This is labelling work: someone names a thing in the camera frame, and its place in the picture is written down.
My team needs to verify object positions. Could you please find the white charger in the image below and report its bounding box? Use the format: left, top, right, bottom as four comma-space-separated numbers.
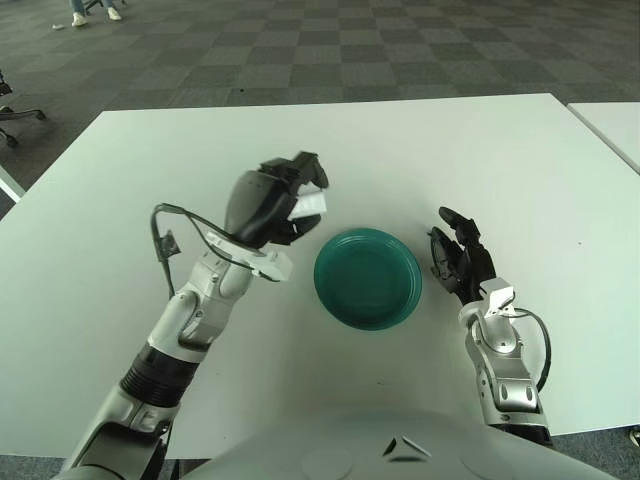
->
291, 185, 329, 220

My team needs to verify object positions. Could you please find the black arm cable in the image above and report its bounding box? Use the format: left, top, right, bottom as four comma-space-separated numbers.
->
509, 307, 553, 396
151, 202, 236, 301

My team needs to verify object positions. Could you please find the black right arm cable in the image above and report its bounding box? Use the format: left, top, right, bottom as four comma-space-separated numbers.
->
509, 307, 553, 396

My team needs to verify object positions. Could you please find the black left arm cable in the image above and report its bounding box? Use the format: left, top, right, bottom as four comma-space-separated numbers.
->
151, 202, 236, 301

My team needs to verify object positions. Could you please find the green plate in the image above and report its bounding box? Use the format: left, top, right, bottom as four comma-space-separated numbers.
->
313, 227, 424, 332

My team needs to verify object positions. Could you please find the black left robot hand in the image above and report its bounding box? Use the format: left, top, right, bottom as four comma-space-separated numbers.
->
222, 149, 331, 249

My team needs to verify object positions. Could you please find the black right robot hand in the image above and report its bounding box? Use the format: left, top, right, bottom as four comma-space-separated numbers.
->
425, 206, 497, 306

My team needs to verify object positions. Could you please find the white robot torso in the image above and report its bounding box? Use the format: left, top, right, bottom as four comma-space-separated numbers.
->
164, 405, 640, 480

